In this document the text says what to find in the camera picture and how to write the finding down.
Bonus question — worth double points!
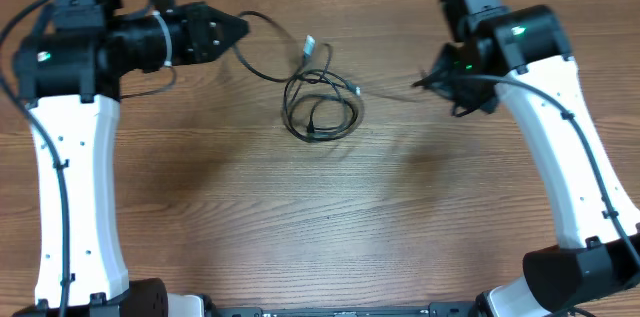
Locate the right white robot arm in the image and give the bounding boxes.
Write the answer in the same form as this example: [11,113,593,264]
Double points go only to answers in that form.
[419,0,639,316]

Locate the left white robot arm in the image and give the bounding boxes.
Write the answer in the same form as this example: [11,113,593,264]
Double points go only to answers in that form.
[8,0,249,316]

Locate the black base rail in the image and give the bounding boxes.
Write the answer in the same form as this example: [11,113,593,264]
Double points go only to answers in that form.
[164,292,569,317]

